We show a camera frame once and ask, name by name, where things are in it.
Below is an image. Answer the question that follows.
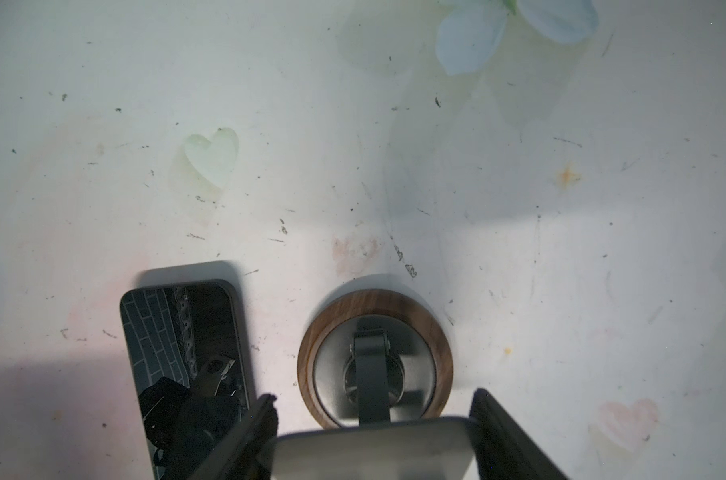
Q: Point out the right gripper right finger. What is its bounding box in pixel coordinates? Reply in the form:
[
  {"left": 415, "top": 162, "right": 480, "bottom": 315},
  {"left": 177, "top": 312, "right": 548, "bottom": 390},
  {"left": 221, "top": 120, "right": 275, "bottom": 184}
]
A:
[{"left": 469, "top": 388, "right": 567, "bottom": 480}]

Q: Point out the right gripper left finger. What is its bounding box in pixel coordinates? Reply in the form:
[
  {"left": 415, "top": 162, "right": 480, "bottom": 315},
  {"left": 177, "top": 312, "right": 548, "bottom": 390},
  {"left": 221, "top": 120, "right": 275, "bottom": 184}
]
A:
[{"left": 190, "top": 394, "right": 278, "bottom": 480}]

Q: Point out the black phone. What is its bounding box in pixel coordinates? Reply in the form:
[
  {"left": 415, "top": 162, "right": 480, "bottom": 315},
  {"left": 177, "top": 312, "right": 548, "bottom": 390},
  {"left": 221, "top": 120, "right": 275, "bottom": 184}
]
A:
[{"left": 119, "top": 280, "right": 254, "bottom": 479}]

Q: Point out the wood-base grey phone stand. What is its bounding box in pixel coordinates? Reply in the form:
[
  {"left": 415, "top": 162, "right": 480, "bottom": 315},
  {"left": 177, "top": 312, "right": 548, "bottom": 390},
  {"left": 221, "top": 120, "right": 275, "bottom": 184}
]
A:
[{"left": 259, "top": 289, "right": 480, "bottom": 479}]

